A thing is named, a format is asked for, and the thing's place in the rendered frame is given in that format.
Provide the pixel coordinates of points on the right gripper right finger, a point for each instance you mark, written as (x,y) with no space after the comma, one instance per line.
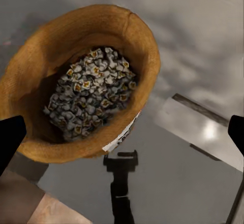
(236,131)

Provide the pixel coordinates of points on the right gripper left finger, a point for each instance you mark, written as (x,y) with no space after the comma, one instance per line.
(12,132)

